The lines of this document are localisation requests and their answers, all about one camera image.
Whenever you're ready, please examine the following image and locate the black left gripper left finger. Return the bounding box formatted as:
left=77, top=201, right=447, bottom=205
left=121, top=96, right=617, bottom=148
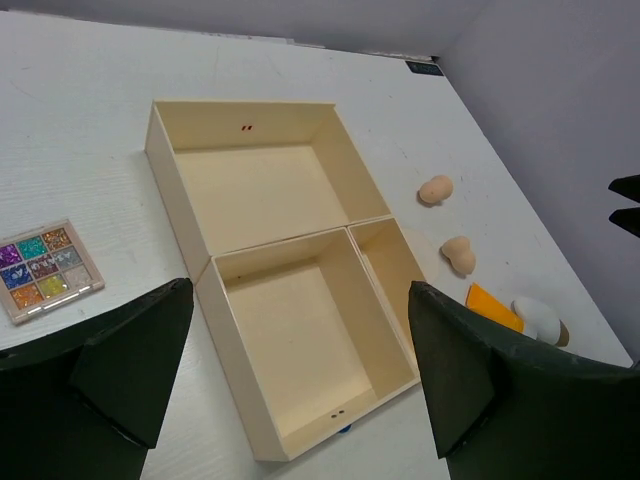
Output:
left=69, top=278, right=194, bottom=448

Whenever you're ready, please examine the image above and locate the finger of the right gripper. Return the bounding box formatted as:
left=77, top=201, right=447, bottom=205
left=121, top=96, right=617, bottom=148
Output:
left=609, top=207, right=640, bottom=236

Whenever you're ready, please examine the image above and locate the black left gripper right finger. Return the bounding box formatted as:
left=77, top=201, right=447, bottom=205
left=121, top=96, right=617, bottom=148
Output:
left=408, top=281, right=495, bottom=458

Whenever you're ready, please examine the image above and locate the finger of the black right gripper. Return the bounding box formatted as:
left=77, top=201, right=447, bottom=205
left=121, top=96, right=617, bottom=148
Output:
left=608, top=174, right=640, bottom=203

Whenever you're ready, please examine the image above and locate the orange cosmetic tube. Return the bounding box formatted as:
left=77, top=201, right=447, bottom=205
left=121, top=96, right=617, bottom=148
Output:
left=465, top=283, right=525, bottom=333

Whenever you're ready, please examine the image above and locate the white bottle with cork cap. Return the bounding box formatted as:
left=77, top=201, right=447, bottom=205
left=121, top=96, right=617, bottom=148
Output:
left=512, top=297, right=570, bottom=347

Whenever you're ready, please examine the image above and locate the beige makeup sponge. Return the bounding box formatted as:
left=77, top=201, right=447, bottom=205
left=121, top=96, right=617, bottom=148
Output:
left=440, top=236, right=476, bottom=276
left=418, top=175, right=454, bottom=205

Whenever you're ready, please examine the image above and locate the glitter eyeshadow palette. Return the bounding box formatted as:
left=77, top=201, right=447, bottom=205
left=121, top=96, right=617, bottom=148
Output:
left=1, top=220, right=105, bottom=326

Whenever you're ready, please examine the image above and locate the cream wooden organizer box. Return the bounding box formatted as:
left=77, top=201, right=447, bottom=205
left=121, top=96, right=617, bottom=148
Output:
left=145, top=100, right=423, bottom=462

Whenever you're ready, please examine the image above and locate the dark table corner label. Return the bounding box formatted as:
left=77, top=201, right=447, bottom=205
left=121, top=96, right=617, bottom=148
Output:
left=406, top=61, right=444, bottom=77

